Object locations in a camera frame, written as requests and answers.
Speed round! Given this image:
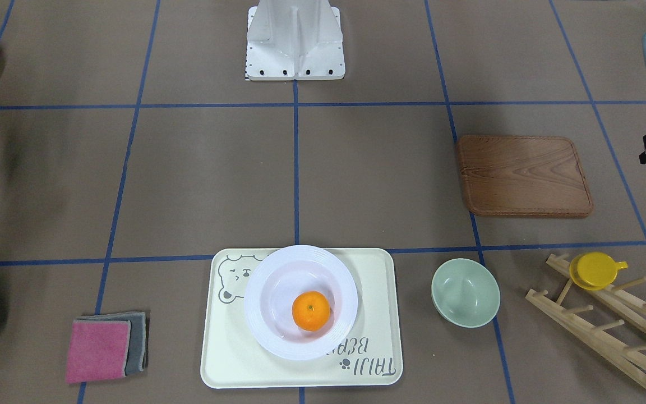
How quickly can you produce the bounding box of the cream bear tray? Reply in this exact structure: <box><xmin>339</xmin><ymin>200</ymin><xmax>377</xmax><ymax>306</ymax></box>
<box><xmin>200</xmin><ymin>248</ymin><xmax>403</xmax><ymax>389</ymax></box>

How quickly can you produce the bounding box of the orange fruit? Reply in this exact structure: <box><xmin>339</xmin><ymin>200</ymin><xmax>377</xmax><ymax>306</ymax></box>
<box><xmin>290</xmin><ymin>291</ymin><xmax>331</xmax><ymax>332</ymax></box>

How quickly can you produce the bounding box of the wooden dish rack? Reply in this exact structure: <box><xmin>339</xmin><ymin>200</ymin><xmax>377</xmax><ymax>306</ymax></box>
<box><xmin>525</xmin><ymin>254</ymin><xmax>646</xmax><ymax>389</ymax></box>

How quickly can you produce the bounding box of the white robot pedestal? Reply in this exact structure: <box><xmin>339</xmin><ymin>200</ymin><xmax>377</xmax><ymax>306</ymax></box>
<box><xmin>244</xmin><ymin>1</ymin><xmax>346</xmax><ymax>80</ymax></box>

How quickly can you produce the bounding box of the wooden cutting board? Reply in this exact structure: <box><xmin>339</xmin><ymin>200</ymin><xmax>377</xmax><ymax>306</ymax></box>
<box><xmin>456</xmin><ymin>135</ymin><xmax>594</xmax><ymax>218</ymax></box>

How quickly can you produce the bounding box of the white round plate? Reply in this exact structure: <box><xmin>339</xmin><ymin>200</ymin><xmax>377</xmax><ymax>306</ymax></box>
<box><xmin>244</xmin><ymin>245</ymin><xmax>358</xmax><ymax>361</ymax></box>

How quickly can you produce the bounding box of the pink cloth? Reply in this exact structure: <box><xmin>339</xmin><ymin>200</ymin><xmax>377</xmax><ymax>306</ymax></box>
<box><xmin>65</xmin><ymin>319</ymin><xmax>131</xmax><ymax>384</ymax></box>

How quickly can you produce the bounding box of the yellow mug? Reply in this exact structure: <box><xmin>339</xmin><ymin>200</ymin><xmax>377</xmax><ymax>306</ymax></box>
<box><xmin>569</xmin><ymin>251</ymin><xmax>628</xmax><ymax>291</ymax></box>

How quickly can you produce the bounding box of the green bowl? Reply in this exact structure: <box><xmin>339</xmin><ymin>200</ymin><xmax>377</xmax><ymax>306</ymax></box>
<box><xmin>431</xmin><ymin>258</ymin><xmax>501</xmax><ymax>328</ymax></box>

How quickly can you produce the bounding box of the grey cloth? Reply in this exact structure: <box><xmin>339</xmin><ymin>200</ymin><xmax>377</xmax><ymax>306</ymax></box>
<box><xmin>75</xmin><ymin>311</ymin><xmax>146</xmax><ymax>378</ymax></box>

